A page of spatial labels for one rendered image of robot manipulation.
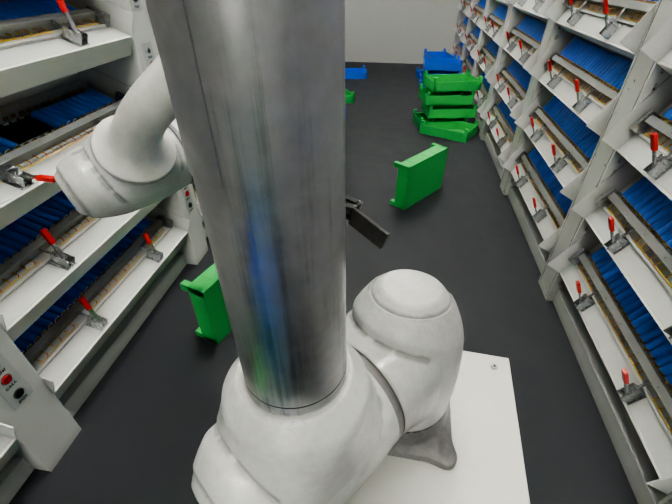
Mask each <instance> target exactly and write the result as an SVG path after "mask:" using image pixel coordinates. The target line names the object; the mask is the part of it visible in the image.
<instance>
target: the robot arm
mask: <svg viewBox="0 0 672 504"><path fill-rule="evenodd" d="M145 2H146V6H147V10H148V13H149V17H150V21H151V25H152V29H153V33H154V37H155V40H156V44H157V48H158V52H159V55H158V56H157V57H156V59H155V60H154V61H153V62H152V63H151V64H150V65H149V66H148V68H147V69H146V70H145V71H144V72H143V73H142V74H141V76H140V77H139V78H138V79H137V80H136V82H135V83H134V84H133V85H132V86H131V88H130V89H129V90H128V92H127V93H126V95H125V96H124V98H123V99H122V101H121V103H120V104H119V106H118V108H117V110H116V113H115V115H112V116H110V117H107V118H105V119H104V120H102V121H101V122H100V123H99V124H98V125H97V126H96V128H95V129H94V131H93V133H92V134H91V135H90V136H89V137H88V138H86V139H85V140H84V141H83V145H80V146H78V147H76V148H74V149H72V150H71V151H70V152H68V153H67V154H66V155H65V156H64V157H63V158H62V159H61V160H60V162H59V163H58V164H57V166H56V172H55V175H54V178H55V181H56V182H57V184H58V185H59V186H60V188H61V189H62V191H63V192H64V193H65V195H66V196H67V198H68V199H69V200H70V202H71V203H72V204H73V206H74V207H75V208H76V210H77V211H78V212H79V213H81V214H82V215H88V216H91V217H93V218H107V217H115V216H120V215H124V214H128V213H131V212H134V211H136V210H139V209H142V208H144V207H147V206H149V205H151V204H154V203H156V202H158V201H160V200H162V199H164V198H166V197H168V196H170V195H172V194H174V193H176V192H177V191H179V190H180V189H182V188H183V187H185V186H187V185H189V184H192V183H194V184H195V188H196V192H197V196H198V200H199V204H200V208H201V211H202V215H203V219H204V223H205V227H206V231H207V235H208V239H209V243H210V247H211V251H212V254H213V258H214V262H215V266H216V270H217V274H218V278H219V282H220V286H221V290H222V294H223V298H224V301H225V305H226V309H227V313H228V317H229V321H230V325H231V329H232V333H233V337H234V341H235V344H236V348H237V352H238V356H239V357H238V358H237V359H236V360H235V362H234V363H233V364H232V366H231V368H230V369H229V371H228V373H227V375H226V378H225V381H224V384H223V388H222V395H221V404H220V408H219V411H218V415H217V422H216V423H215V424H214V425H213V426H212V427H211V428H210V429H209V430H208V431H207V432H206V434H205V435H204V437H203V439H202V442H201V444H200V446H199V449H198V451H197V454H196V457H195V460H194V463H193V476H192V482H191V486H192V490H193V493H194V495H195V497H196V499H197V501H198V503H199V504H346V503H347V502H348V501H349V500H350V498H351V497H352V496H353V495H354V494H355V493H356V492H357V491H358V490H359V489H360V487H361V486H362V485H363V484H364V483H365V482H366V481H367V479H368V478H369V477H370V476H371V475H372V473H373V472H374V471H375V470H376V468H377V467H378V466H379V465H380V463H381V462H382V461H383V460H384V458H385V457H386V455H389V456H394V457H400V458H405V459H411V460H416V461H422V462H427V463H430V464H432V465H435V466H437V467H438V468H440V469H443V470H452V469H453V468H454V467H455V465H456V462H457V453H456V450H455V448H454V445H453V441H452V432H451V412H450V398H451V396H452V394H453V391H454V387H455V384H456V381H457V377H458V374H459V370H460V364H461V359H462V353H463V344H464V331H463V324H462V319H461V315H460V312H459V309H458V306H457V304H456V302H455V300H454V298H453V296H452V294H451V293H450V292H448V291H447V290H446V289H445V287H444V286H443V285H442V284H441V283H440V282H439V281H438V280H437V279H436V278H434V277H432V276H431V275H428V274H426V273H423V272H420V271H416V270H409V269H399V270H394V271H390V272H388V273H385V274H382V275H379V276H378V277H376V278H374V279H373V280H372V281H371V282H370V283H369V284H368V285H367V286H366V287H365V288H364V289H363V290H362V291H361V292H360V293H359V294H358V296H357V297H356V298H355V301H354V303H353V309H352V310H351V311H350V312H348V314H347V315H346V219H348V220H349V222H348V224H349V225H350V226H352V227H353V228H354V229H356V230H357V231H358V232H359V233H361V234H362V235H363V236H364V237H366V238H367V239H368V240H369V241H371V242H372V243H373V244H374V245H376V246H377V247H378V248H379V249H381V248H383V247H384V245H385V243H386V241H387V239H388V238H389V236H390V233H389V232H387V231H386V230H385V229H383V228H382V227H381V226H379V225H378V224H377V223H376V222H374V221H373V220H372V219H370V218H369V217H368V216H366V215H365V214H364V213H363V212H361V211H360V209H361V206H362V204H363V202H362V201H361V200H359V199H356V198H354V197H352V196H349V195H347V194H346V154H345V0H145ZM347 212H349V213H347Z"/></svg>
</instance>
